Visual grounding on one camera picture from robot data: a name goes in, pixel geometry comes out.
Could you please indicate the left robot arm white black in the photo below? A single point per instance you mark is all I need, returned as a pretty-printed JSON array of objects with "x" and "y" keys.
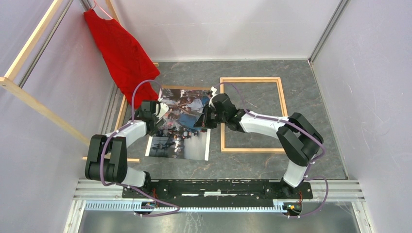
[{"x": 107, "y": 154}]

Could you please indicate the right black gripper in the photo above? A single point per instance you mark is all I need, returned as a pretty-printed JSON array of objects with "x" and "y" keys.
[{"x": 204, "y": 121}]

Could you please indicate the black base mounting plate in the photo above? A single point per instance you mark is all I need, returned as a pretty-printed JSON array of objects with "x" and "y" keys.
[{"x": 225, "y": 193}]

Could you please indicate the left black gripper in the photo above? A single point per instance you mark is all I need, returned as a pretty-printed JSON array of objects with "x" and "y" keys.
[{"x": 159, "y": 123}]

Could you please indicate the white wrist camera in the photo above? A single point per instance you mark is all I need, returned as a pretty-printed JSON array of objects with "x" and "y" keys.
[
  {"x": 161, "y": 110},
  {"x": 211, "y": 94}
]

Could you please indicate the printed colour photo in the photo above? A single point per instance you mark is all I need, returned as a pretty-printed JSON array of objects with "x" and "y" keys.
[{"x": 178, "y": 138}]

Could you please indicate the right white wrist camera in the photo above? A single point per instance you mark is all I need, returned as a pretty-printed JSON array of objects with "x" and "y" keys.
[{"x": 211, "y": 94}]

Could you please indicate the aluminium rail base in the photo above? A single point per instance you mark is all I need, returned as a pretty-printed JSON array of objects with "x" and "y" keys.
[{"x": 92, "y": 195}]

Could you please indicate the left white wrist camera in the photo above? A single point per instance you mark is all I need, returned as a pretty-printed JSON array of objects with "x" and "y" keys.
[{"x": 161, "y": 110}]

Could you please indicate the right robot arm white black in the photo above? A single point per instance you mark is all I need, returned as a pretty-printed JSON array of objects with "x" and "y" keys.
[{"x": 298, "y": 138}]

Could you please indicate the wooden clothes rack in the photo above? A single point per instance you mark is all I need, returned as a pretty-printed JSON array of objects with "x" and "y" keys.
[{"x": 70, "y": 78}]

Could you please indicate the red hanging shirt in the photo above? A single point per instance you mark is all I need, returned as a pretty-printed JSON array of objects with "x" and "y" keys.
[{"x": 125, "y": 58}]

